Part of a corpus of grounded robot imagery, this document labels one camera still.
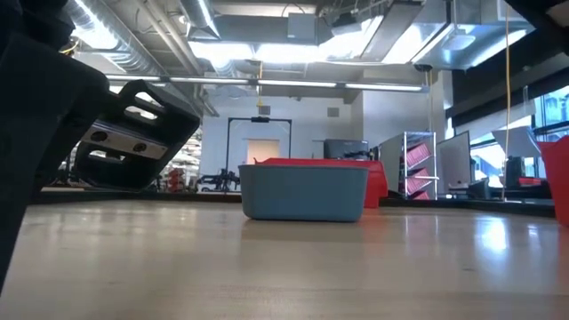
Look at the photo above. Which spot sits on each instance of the silver spiral ceiling duct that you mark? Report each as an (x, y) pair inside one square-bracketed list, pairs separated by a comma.
[(133, 49)]

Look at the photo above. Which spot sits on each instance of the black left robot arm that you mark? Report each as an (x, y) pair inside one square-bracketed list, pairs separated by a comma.
[(26, 18)]

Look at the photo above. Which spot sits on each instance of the white shelf rack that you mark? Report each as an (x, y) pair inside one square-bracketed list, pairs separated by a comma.
[(391, 164)]

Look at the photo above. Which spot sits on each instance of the short red plastic bin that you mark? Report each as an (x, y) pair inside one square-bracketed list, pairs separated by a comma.
[(378, 186)]

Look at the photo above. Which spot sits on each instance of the black office chair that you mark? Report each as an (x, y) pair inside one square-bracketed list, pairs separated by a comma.
[(515, 171)]

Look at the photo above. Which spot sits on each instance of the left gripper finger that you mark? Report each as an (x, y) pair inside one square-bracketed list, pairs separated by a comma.
[(31, 124)]

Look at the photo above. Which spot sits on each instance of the red shelf bin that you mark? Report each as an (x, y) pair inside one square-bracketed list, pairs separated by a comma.
[(418, 182), (418, 155), (420, 196)]

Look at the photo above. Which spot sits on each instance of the grey flat panel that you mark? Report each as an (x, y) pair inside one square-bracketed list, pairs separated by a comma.
[(453, 164)]

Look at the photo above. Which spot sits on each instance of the long ceiling light tube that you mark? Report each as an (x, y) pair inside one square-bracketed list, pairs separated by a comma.
[(289, 83)]

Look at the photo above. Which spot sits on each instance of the black aluminium table frame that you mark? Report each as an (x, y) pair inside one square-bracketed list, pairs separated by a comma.
[(489, 204)]

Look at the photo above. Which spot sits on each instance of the silver rectangular ceiling duct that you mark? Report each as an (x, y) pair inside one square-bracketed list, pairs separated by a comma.
[(489, 40)]

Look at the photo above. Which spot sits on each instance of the black gantry frame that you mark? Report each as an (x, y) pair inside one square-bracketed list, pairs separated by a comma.
[(260, 119)]

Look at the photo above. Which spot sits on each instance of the grey ceiling junction box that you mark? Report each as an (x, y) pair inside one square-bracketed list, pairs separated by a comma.
[(302, 29)]

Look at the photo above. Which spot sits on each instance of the smooth silver ceiling duct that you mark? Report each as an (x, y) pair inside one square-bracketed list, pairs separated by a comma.
[(200, 18)]

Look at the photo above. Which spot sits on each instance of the white trapezoid shade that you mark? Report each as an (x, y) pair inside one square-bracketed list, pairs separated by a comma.
[(518, 142)]

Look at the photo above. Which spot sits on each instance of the long red plastic bin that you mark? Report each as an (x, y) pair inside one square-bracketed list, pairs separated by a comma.
[(555, 178)]

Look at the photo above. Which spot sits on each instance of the red storage bin stack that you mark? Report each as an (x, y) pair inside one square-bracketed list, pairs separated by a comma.
[(175, 180)]

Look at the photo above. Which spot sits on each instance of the black background robot arm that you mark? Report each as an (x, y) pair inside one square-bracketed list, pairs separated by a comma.
[(222, 180)]

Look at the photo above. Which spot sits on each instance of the blue-grey plastic bin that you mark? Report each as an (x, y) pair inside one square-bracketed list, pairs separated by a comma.
[(304, 193)]

